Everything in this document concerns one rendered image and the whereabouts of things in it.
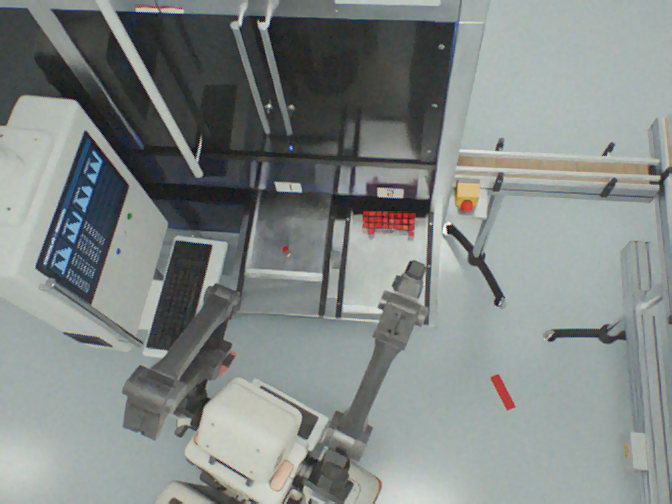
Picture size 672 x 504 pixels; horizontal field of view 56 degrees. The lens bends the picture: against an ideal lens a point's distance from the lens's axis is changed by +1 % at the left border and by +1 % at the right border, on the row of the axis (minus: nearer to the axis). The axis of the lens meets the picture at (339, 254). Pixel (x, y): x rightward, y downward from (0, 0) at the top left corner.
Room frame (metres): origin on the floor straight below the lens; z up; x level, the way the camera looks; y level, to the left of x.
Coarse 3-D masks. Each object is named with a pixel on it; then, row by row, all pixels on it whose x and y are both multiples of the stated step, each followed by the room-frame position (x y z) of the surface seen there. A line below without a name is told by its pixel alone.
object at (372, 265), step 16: (352, 224) 0.93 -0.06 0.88; (416, 224) 0.89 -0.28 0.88; (352, 240) 0.87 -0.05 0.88; (368, 240) 0.86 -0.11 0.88; (384, 240) 0.85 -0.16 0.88; (400, 240) 0.84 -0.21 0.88; (416, 240) 0.83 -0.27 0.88; (352, 256) 0.81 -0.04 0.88; (368, 256) 0.80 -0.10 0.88; (384, 256) 0.79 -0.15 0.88; (400, 256) 0.78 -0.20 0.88; (416, 256) 0.77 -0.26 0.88; (352, 272) 0.76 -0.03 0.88; (368, 272) 0.74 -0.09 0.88; (384, 272) 0.73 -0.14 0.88; (400, 272) 0.72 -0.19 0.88; (352, 288) 0.70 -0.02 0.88; (368, 288) 0.69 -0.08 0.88; (384, 288) 0.68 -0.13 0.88; (352, 304) 0.63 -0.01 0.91; (368, 304) 0.63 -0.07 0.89
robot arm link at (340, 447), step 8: (336, 432) 0.20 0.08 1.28; (344, 432) 0.20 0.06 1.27; (336, 440) 0.18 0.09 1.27; (344, 440) 0.18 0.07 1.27; (352, 440) 0.18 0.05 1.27; (328, 448) 0.17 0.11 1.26; (336, 448) 0.17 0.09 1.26; (344, 448) 0.16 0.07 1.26; (328, 456) 0.15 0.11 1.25; (336, 456) 0.15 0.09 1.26; (344, 456) 0.15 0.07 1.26; (336, 464) 0.13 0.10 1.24; (344, 464) 0.13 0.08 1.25
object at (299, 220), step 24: (264, 192) 1.12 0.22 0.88; (288, 192) 1.10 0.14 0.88; (264, 216) 1.02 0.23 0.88; (288, 216) 1.01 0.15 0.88; (312, 216) 0.99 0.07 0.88; (264, 240) 0.93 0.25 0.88; (288, 240) 0.91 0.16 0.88; (312, 240) 0.90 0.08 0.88; (264, 264) 0.84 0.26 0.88; (288, 264) 0.83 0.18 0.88; (312, 264) 0.81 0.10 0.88
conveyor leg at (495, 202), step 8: (496, 200) 0.99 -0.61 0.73; (488, 208) 1.01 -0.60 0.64; (496, 208) 0.99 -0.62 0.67; (488, 216) 1.00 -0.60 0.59; (496, 216) 0.99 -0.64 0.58; (488, 224) 0.99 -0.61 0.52; (480, 232) 1.01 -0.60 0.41; (488, 232) 0.99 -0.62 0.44; (480, 240) 1.00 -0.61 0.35; (488, 240) 1.00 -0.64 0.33; (480, 248) 0.99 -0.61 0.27; (472, 256) 1.01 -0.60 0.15; (480, 256) 0.99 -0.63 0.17
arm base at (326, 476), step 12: (324, 468) 0.13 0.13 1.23; (336, 468) 0.12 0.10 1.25; (348, 468) 0.12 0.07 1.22; (312, 480) 0.11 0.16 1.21; (324, 480) 0.10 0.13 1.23; (336, 480) 0.10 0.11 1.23; (348, 480) 0.10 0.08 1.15; (324, 492) 0.08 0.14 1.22; (336, 492) 0.07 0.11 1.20; (348, 492) 0.07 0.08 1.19
